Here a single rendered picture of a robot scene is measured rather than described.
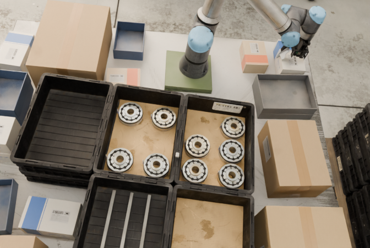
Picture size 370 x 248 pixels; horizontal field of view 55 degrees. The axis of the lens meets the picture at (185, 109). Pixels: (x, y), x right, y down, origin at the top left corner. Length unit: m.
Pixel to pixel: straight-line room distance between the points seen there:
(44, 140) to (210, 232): 0.75
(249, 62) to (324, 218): 0.84
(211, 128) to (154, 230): 0.49
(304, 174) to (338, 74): 1.70
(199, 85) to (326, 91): 1.43
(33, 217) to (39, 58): 0.67
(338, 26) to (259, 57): 1.68
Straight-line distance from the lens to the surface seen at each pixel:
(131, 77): 1.74
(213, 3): 1.69
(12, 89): 1.79
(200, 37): 1.68
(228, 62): 1.95
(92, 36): 1.74
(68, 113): 1.60
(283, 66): 1.89
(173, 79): 1.78
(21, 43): 1.92
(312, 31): 1.76
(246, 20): 3.22
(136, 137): 1.51
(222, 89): 1.84
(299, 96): 1.88
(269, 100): 1.80
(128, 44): 1.95
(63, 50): 1.70
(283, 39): 1.59
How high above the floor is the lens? 2.19
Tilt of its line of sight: 59 degrees down
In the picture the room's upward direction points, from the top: 12 degrees clockwise
